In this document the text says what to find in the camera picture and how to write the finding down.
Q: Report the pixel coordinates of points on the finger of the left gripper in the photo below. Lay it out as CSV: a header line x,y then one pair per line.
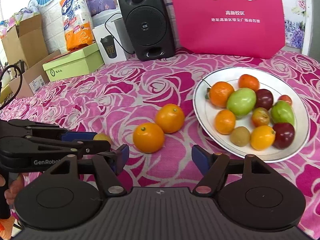
x,y
33,151
47,131

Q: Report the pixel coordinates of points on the pink rose tablecloth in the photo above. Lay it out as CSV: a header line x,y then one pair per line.
x,y
118,97

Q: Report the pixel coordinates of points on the green apple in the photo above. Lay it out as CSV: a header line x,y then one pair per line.
x,y
241,102

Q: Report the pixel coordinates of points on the brown cardboard box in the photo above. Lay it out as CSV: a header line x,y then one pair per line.
x,y
25,42

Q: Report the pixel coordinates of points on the small yellow lemon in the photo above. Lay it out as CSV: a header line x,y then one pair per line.
x,y
104,137

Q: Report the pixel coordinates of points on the person's left hand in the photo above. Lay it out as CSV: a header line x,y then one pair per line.
x,y
14,188

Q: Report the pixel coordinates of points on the large dark red plum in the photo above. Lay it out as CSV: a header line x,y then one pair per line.
x,y
285,134

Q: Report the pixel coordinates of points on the small dark red plum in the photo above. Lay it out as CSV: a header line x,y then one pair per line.
x,y
264,99

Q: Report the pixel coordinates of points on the green mango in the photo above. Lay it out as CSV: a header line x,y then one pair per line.
x,y
282,112

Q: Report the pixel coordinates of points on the small yellow orange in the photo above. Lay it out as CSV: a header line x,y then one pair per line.
x,y
262,137

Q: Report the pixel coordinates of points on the reddish tangerine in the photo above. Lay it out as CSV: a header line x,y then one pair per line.
x,y
248,81

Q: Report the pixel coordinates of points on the pink tote bag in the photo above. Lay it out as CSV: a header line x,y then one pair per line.
x,y
252,28

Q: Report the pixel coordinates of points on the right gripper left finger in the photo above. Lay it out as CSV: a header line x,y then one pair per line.
x,y
71,192

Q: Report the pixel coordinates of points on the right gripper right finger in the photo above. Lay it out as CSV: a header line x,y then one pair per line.
x,y
248,191

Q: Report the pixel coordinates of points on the round orange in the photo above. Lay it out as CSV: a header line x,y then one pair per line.
x,y
170,118

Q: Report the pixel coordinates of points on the black speaker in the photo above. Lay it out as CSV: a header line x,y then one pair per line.
x,y
149,29

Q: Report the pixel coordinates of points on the white coffee cup box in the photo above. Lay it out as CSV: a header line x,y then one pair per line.
x,y
113,41

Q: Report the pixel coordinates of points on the red green tomato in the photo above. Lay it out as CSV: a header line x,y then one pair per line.
x,y
260,117

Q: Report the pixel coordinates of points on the orange paper cup pack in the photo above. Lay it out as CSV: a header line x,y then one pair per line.
x,y
77,24

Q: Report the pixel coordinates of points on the small red fruit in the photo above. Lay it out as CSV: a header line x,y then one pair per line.
x,y
285,98

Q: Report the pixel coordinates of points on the flat cardboard package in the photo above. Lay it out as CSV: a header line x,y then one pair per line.
x,y
34,78

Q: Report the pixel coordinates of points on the brown kiwi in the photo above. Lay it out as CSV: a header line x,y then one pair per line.
x,y
240,136

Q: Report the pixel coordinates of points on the green shoe box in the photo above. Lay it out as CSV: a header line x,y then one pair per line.
x,y
74,63

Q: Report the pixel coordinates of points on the orange with green stem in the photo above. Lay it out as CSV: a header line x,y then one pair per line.
x,y
148,137

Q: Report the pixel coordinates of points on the tangerine with leaf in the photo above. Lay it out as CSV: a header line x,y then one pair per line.
x,y
219,93

